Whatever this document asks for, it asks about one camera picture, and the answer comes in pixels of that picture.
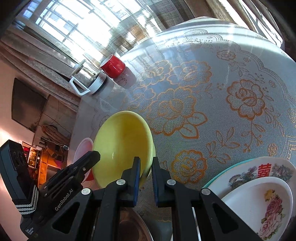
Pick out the red plastic bowl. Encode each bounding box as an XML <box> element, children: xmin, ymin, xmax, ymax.
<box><xmin>73</xmin><ymin>138</ymin><xmax>94</xmax><ymax>181</ymax></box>

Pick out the stainless steel bowl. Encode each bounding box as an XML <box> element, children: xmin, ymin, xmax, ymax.
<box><xmin>92</xmin><ymin>207</ymin><xmax>155</xmax><ymax>241</ymax></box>

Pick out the yellow plastic bowl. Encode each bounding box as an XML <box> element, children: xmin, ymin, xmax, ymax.
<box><xmin>92</xmin><ymin>111</ymin><xmax>156</xmax><ymax>188</ymax></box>

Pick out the white floral plate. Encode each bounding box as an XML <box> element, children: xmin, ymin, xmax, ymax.
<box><xmin>222</xmin><ymin>177</ymin><xmax>293</xmax><ymax>240</ymax></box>

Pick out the large white double-happiness plate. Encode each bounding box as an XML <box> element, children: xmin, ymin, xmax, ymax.
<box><xmin>204</xmin><ymin>157</ymin><xmax>295</xmax><ymax>198</ymax></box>

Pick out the white glass electric kettle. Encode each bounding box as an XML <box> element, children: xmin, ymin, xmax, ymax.
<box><xmin>69</xmin><ymin>60</ymin><xmax>107</xmax><ymax>97</ymax></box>

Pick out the red mug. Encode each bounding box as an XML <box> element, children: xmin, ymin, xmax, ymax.
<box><xmin>100</xmin><ymin>54</ymin><xmax>125</xmax><ymax>79</ymax></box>

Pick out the beige curtain left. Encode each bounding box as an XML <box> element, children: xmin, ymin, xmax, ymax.
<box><xmin>1</xmin><ymin>26</ymin><xmax>80</xmax><ymax>112</ymax></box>

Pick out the beige curtain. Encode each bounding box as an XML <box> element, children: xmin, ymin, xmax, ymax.
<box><xmin>1</xmin><ymin>26</ymin><xmax>80</xmax><ymax>112</ymax></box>
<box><xmin>184</xmin><ymin>0</ymin><xmax>258</xmax><ymax>32</ymax></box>

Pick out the beige curtain centre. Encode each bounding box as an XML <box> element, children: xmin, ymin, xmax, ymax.
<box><xmin>184</xmin><ymin>0</ymin><xmax>258</xmax><ymax>32</ymax></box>

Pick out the dark wall television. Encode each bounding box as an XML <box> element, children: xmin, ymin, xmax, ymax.
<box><xmin>11</xmin><ymin>78</ymin><xmax>47</xmax><ymax>133</ymax></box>

